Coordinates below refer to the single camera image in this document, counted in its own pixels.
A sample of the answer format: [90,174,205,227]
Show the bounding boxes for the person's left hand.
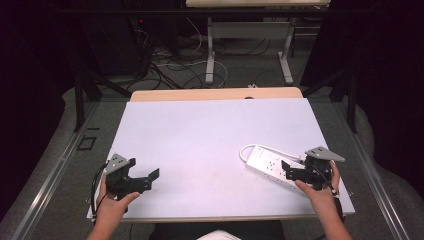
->
[94,174,141,233]

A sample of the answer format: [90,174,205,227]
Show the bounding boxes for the aluminium floor rail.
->
[11,101,101,240]
[333,101,411,240]

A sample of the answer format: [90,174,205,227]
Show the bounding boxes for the dark equipment cabinet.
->
[78,6,151,78]

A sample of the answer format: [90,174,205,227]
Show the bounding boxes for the wooden table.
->
[129,86,305,103]

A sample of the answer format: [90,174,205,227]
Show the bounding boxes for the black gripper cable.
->
[319,165,345,221]
[90,162,110,218]

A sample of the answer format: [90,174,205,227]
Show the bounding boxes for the bundle of black floor cables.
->
[126,18,208,92]

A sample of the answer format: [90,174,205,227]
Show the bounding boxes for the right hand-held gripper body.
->
[285,146,346,192]

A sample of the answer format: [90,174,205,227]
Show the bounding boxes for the person's right hand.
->
[294,160,342,216]

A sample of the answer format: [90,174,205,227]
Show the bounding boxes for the white floor cable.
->
[155,59,229,90]

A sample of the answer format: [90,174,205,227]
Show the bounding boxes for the white table mat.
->
[86,97,356,221]

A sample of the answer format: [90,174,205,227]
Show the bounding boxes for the black metal stand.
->
[301,66,360,135]
[68,59,133,133]

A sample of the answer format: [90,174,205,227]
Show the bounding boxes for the white metal-legged desk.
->
[185,0,332,86]

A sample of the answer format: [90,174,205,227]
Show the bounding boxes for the square floor socket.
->
[76,135,98,152]

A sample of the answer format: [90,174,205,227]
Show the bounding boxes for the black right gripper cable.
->
[319,165,345,221]

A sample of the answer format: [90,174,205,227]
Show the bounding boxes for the person's dark clothing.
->
[148,220,286,240]

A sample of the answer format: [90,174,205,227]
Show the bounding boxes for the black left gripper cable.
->
[90,162,110,218]

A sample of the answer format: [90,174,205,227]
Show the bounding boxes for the white power strip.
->
[245,143,306,192]

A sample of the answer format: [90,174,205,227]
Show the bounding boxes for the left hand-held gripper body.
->
[104,153,148,201]

